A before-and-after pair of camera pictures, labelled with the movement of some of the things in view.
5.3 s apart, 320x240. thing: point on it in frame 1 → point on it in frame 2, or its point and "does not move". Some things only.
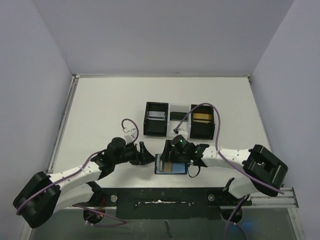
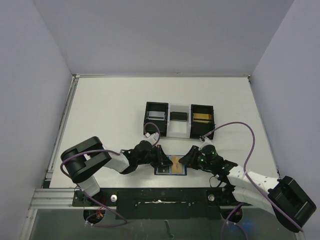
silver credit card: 156,115 does not move
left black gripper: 139,153 → 157,156
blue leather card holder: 163,167 does not move
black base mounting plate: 165,203 does not move
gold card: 167,167 → 177,167
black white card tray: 161,118 does not move
